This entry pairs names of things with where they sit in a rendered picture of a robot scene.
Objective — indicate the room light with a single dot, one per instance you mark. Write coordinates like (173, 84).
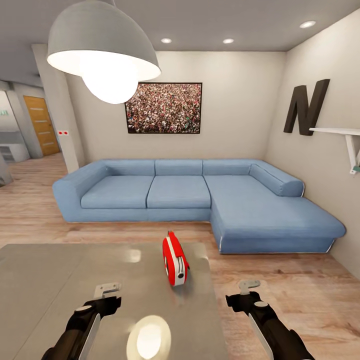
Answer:
(98, 25)

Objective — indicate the picture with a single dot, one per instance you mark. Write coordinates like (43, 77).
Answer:
(165, 108)

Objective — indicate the radio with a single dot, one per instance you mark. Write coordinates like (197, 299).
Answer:
(175, 260)

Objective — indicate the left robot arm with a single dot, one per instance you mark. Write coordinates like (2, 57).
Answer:
(75, 343)

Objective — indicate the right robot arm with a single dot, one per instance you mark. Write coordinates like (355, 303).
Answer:
(278, 342)

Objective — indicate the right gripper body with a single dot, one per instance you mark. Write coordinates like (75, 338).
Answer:
(238, 301)

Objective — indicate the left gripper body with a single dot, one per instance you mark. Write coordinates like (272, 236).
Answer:
(108, 305)

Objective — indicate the shelf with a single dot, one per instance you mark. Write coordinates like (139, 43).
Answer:
(349, 133)

